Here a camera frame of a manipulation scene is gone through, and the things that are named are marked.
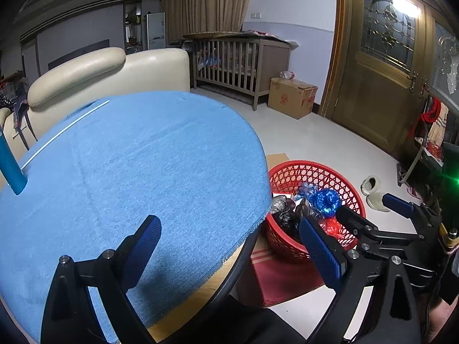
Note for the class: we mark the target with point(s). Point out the red plastic bag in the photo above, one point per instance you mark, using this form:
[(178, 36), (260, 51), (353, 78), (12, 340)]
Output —
[(335, 227)]

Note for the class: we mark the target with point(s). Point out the pale slipper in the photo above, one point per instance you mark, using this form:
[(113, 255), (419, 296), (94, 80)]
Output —
[(371, 185), (379, 202)]

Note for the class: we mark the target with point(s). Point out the round wooden table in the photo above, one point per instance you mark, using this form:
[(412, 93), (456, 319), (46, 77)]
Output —
[(200, 294)]

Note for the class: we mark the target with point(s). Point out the flat cardboard sheet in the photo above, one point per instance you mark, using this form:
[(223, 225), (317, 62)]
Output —
[(276, 161)]

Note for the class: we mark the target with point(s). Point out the wooden door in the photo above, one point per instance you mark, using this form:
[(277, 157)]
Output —
[(358, 96)]

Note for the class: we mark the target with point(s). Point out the blue tablecloth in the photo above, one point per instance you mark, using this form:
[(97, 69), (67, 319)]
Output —
[(143, 157)]

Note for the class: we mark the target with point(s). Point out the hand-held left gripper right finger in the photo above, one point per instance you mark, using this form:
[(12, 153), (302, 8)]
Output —
[(321, 251)]

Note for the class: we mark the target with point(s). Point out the brown cardboard box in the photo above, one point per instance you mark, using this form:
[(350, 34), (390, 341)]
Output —
[(290, 98)]

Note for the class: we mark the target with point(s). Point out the beige curtain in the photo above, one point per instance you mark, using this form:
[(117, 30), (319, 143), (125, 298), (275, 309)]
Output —
[(208, 3)]

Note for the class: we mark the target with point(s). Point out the beige striped cloth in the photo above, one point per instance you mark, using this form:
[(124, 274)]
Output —
[(439, 129)]

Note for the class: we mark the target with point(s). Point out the thin white rod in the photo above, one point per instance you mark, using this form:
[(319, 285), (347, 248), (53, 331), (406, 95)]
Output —
[(77, 122)]

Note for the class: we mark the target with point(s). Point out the display cabinet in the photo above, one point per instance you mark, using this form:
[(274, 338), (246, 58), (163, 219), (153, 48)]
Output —
[(134, 28)]

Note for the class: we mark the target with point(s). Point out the clear plastic bottle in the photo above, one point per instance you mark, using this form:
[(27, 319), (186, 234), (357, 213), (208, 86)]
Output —
[(287, 75)]

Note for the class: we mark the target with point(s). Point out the wooden crib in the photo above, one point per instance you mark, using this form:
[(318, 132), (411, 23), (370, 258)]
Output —
[(272, 61)]

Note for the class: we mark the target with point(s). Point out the white refrigerator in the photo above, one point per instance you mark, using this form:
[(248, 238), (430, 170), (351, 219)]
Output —
[(155, 32)]

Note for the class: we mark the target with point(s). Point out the red plastic lattice basket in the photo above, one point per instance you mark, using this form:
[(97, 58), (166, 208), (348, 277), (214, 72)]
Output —
[(283, 247)]

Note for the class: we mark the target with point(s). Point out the cream leather sofa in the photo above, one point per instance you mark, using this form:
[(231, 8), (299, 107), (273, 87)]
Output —
[(150, 71)]

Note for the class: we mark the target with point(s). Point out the blue plastic bag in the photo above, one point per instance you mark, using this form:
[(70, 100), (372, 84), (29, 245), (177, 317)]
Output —
[(326, 200)]

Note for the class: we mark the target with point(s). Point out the blue thermos bottle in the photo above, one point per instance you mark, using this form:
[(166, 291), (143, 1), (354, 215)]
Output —
[(12, 172)]

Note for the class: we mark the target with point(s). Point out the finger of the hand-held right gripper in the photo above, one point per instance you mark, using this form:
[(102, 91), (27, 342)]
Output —
[(353, 216), (396, 202)]

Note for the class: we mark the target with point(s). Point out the red cardboard box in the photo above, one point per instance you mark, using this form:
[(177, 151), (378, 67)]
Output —
[(279, 283)]

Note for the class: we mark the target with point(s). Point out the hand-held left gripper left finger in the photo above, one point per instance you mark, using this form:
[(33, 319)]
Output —
[(143, 247)]

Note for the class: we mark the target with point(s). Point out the black plastic bag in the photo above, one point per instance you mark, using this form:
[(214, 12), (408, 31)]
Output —
[(287, 218)]

